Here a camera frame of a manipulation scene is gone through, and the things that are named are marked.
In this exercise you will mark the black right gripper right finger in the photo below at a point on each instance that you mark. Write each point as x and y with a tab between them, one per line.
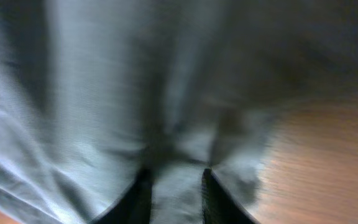
218	207

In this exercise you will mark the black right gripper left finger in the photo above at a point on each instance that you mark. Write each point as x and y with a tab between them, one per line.
134	207

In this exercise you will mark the grey shorts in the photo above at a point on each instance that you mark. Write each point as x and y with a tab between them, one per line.
94	91

